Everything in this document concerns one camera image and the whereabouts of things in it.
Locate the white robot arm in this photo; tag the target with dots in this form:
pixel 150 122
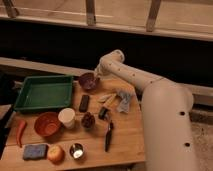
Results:
pixel 165 106

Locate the white paper cup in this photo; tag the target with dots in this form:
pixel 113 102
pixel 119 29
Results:
pixel 67 117

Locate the small metal cup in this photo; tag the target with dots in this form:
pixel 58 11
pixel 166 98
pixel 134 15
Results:
pixel 76 151

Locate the wooden spoon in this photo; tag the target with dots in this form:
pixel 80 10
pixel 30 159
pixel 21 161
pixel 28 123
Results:
pixel 105 97

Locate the purple bowl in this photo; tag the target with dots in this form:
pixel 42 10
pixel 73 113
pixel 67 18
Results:
pixel 88 81

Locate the small black brush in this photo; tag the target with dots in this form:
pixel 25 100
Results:
pixel 103 113

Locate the grey crumpled cloth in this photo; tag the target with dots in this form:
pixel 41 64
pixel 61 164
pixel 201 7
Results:
pixel 124 104

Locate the black rectangular block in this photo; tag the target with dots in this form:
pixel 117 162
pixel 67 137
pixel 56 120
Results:
pixel 84 103

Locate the wooden cutting board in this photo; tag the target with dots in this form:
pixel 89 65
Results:
pixel 100 146

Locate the dark red pine cone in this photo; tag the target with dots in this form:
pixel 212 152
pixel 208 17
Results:
pixel 88 120

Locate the black tongs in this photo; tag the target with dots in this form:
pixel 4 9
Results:
pixel 108 136

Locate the orange bowl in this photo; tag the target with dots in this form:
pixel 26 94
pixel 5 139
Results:
pixel 47 124

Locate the green plastic tray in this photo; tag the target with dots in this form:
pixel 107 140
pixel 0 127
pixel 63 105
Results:
pixel 44 93

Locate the red yellow apple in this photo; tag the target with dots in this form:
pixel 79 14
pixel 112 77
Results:
pixel 55 154

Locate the red chili pepper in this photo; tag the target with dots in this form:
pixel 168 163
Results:
pixel 19 132

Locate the blue sponge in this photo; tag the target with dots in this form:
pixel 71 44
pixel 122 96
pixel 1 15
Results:
pixel 35 152

